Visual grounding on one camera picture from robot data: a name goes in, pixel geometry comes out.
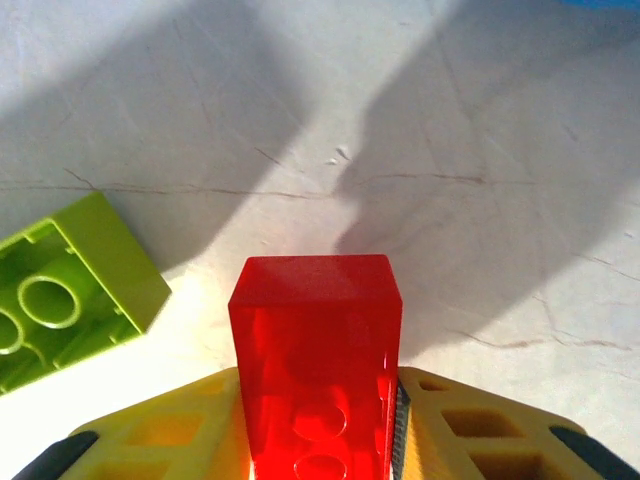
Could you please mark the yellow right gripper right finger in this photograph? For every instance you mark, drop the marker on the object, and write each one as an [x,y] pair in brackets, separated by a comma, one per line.
[450,450]

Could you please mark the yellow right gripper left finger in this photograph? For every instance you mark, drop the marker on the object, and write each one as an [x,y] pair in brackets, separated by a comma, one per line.
[200,405]

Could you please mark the red lego brick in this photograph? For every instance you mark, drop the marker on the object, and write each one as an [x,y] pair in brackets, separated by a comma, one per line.
[315,325]

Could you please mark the lime green lego brick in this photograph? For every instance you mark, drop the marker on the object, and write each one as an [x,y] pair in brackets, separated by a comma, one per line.
[110,250]

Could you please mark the blue plastic bin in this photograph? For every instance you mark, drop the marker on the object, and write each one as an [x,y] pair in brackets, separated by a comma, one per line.
[610,4]

